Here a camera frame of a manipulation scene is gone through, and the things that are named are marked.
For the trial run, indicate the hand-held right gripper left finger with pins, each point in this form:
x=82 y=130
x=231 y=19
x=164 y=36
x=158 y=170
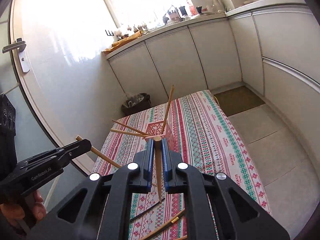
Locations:
x=150 y=155

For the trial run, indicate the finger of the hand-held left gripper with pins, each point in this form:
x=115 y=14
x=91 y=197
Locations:
x=62 y=155

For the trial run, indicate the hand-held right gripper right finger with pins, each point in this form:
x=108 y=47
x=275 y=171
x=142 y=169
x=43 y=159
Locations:
x=166 y=160

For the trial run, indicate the light wooden chopstick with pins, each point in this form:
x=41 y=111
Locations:
x=168 y=107
x=130 y=127
x=181 y=237
x=105 y=156
x=158 y=170
x=127 y=133

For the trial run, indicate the pink perforated holder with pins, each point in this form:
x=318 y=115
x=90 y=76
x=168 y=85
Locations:
x=172 y=140

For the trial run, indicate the dark chopstick with gold band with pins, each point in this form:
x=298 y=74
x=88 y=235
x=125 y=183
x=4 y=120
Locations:
x=166 y=223
x=147 y=208

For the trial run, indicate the person's left hand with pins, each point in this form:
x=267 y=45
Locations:
x=37 y=210

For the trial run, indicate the striped patterned tablecloth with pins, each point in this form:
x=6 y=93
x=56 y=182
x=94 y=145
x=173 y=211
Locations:
x=212 y=142

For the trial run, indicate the dark trash bin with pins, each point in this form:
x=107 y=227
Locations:
x=145 y=105

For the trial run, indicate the white door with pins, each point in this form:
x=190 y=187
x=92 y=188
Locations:
x=62 y=67

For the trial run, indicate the brown floor mat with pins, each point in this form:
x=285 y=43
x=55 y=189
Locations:
x=240 y=100

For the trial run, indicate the white kitchen cabinets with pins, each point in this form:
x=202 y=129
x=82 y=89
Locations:
x=212 y=55

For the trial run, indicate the utensil block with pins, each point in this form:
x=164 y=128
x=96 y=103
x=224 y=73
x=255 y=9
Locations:
x=173 y=13

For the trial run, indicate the red box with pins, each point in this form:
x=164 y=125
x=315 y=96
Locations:
x=192 y=10

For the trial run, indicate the window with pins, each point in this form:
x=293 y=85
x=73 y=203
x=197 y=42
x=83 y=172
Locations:
x=145 y=0

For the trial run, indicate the white kitchen countertop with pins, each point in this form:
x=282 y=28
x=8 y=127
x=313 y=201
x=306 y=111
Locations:
x=275 y=2

